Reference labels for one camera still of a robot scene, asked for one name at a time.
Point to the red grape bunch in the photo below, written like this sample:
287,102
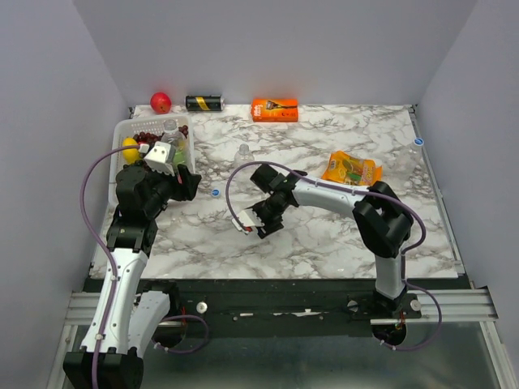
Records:
149,137

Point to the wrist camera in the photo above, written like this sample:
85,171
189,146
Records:
246,221
160,158

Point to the clear bottle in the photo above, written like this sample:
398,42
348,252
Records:
243,155
409,159
172,135

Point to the white plastic basket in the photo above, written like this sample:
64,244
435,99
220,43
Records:
153,125

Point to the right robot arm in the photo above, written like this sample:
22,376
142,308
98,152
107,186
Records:
383,223

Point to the green toy fruit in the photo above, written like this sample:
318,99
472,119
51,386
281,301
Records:
181,158

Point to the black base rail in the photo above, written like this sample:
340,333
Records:
210,309

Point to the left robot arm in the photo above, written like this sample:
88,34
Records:
111,354

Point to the yellow lemon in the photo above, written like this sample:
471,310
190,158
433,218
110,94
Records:
131,152

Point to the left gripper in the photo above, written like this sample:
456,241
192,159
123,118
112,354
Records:
188,188

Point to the red apple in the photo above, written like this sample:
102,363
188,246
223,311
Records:
160,103

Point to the orange snack bag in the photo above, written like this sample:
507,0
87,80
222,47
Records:
349,170

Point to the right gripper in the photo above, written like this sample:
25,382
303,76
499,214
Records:
269,228

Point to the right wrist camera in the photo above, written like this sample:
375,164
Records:
246,221

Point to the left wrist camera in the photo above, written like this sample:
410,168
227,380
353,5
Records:
160,158

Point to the black gold can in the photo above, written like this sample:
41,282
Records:
204,103

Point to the orange razor box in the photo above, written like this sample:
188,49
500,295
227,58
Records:
274,110

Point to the standing clear bottle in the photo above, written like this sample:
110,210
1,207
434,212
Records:
243,155

